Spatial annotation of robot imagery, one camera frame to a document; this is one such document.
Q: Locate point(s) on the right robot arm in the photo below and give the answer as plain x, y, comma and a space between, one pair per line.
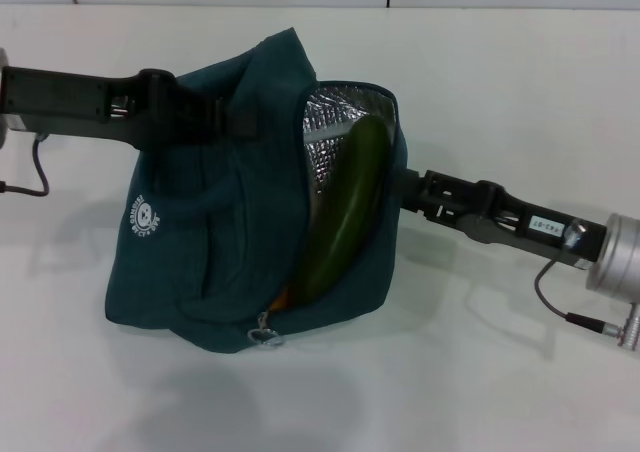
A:
620, 252

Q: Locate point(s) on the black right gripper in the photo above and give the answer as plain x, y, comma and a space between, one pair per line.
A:
500, 217

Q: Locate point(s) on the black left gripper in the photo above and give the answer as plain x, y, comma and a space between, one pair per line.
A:
65, 102

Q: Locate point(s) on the dark teal insulated lunch bag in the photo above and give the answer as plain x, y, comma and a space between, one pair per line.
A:
210, 232

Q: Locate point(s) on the green cucumber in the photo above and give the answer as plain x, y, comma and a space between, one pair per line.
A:
350, 207

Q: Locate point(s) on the orange pear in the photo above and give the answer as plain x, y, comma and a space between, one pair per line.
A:
282, 303

